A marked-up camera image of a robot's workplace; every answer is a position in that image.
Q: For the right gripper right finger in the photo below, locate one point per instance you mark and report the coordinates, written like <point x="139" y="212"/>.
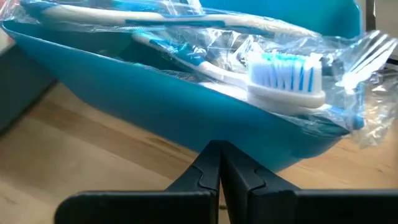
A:
<point x="248" y="199"/>

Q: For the teal plastic bin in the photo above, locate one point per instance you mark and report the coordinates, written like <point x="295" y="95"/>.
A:
<point x="155" y="105"/>

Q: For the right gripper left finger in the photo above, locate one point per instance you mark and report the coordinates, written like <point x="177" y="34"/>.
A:
<point x="189" y="199"/>

